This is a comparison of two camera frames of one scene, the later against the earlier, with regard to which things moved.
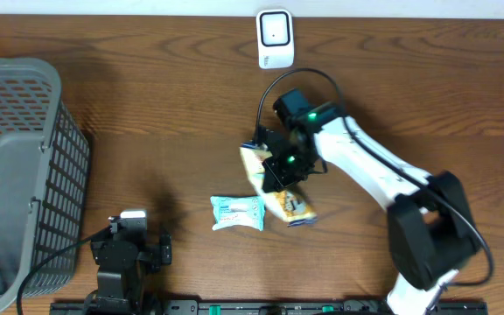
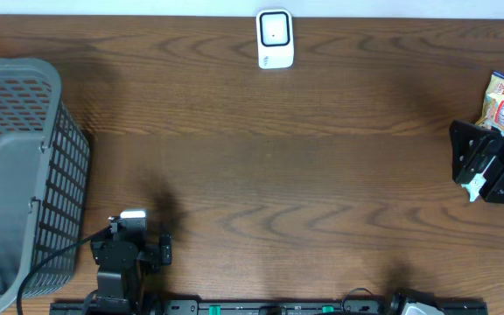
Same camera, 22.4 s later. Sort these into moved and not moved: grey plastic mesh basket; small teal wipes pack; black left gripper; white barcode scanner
Moved: small teal wipes pack
Not moved: black left gripper; white barcode scanner; grey plastic mesh basket
